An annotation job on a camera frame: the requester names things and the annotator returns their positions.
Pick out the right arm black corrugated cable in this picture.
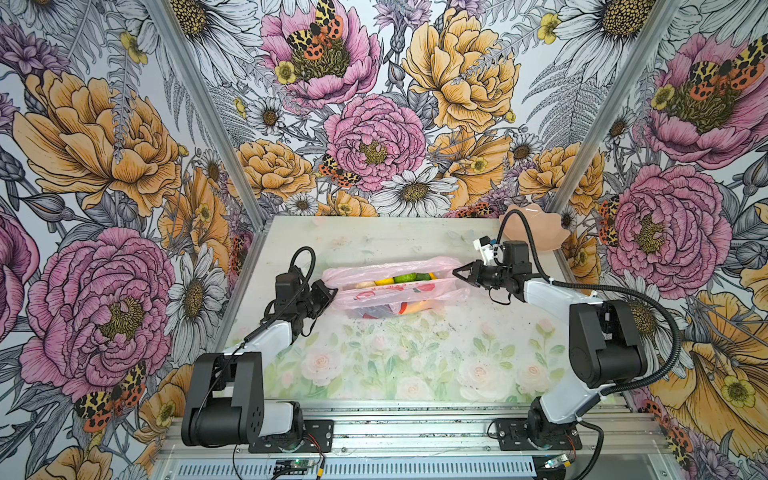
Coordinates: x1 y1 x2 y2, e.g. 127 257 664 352
495 208 683 397

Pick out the right aluminium corner post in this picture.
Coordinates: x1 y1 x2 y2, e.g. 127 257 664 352
549 0 685 217

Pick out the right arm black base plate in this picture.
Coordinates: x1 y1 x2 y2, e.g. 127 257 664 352
489 417 583 451

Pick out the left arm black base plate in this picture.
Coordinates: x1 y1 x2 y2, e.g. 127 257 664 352
248 420 335 454

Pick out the green circuit board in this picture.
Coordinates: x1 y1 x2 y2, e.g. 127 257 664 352
271 459 326 480
542 453 571 469

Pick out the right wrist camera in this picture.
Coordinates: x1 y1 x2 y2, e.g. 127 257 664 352
473 236 501 266

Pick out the white ventilated cable duct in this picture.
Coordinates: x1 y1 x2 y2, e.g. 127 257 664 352
166 456 536 479

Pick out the aluminium corner post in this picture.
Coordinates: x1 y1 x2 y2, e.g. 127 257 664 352
549 0 685 217
143 0 269 232

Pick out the pink printed plastic bag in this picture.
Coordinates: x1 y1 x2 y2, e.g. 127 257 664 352
321 256 469 319

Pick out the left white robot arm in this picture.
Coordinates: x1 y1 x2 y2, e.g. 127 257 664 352
181 267 338 453

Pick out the fake yellow banana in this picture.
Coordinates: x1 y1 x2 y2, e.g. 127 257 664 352
398 300 433 315

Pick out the left aluminium corner post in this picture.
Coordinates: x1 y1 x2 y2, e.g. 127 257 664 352
143 0 269 232

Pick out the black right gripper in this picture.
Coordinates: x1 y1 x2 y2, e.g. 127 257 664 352
454 258 514 291

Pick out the left green circuit board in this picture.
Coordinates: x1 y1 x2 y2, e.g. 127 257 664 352
271 459 326 480

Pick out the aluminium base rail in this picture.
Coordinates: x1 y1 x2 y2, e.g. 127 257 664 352
153 398 667 463

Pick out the right green circuit board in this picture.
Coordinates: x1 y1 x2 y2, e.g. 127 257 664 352
542 453 571 469

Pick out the fake green lime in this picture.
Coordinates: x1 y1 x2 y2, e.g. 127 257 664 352
393 273 418 284

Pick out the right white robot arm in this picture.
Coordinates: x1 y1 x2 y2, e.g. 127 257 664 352
452 237 648 449

